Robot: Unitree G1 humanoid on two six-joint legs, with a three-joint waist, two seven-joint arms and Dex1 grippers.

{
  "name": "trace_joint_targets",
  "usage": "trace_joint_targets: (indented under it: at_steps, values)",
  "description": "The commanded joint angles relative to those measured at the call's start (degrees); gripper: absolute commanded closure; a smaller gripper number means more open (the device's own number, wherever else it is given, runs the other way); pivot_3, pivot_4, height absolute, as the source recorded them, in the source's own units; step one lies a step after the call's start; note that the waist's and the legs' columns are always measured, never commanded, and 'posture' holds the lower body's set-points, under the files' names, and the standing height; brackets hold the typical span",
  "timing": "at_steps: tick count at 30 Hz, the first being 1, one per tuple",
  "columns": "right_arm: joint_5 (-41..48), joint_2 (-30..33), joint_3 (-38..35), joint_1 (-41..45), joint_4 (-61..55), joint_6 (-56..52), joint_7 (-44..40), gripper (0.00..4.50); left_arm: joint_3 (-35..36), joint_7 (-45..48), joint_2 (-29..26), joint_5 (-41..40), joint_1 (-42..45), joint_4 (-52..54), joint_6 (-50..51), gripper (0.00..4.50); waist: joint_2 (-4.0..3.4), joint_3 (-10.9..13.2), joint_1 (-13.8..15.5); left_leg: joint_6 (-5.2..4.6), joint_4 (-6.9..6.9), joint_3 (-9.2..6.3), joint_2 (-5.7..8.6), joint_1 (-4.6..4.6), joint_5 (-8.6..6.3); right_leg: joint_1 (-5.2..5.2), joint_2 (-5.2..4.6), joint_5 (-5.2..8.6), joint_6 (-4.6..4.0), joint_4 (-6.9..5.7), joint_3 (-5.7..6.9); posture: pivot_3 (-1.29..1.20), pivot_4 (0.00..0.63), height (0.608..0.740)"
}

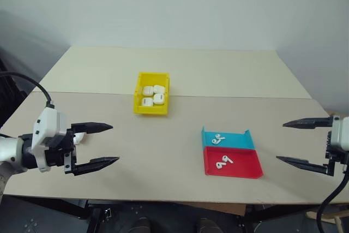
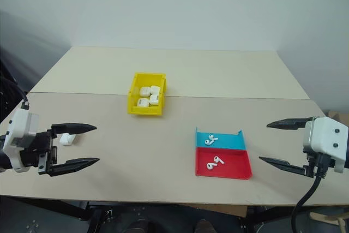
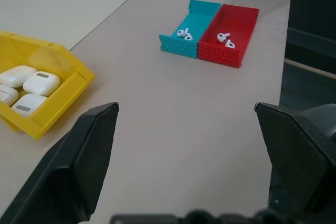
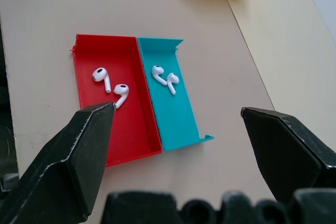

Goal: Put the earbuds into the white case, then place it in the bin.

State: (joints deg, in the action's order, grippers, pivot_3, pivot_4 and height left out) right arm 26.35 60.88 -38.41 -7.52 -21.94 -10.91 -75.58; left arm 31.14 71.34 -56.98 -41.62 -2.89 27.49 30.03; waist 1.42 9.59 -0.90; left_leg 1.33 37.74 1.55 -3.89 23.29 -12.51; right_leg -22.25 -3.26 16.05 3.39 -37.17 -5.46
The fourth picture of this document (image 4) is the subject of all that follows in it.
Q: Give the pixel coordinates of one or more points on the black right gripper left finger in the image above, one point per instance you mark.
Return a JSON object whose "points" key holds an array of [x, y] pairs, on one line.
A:
{"points": [[65, 161]]}

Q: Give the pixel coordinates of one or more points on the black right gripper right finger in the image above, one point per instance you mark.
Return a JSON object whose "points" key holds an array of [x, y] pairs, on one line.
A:
{"points": [[283, 153]]}

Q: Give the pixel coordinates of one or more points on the red plastic tray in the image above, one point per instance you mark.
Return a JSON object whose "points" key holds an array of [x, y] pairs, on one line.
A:
{"points": [[120, 98]]}

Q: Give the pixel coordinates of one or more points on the white earbud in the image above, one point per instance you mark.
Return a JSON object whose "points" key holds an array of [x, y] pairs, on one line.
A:
{"points": [[102, 77], [172, 81], [121, 93], [158, 73]]}

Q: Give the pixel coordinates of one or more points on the teal plastic tray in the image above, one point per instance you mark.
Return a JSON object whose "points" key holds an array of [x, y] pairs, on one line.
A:
{"points": [[173, 103]]}

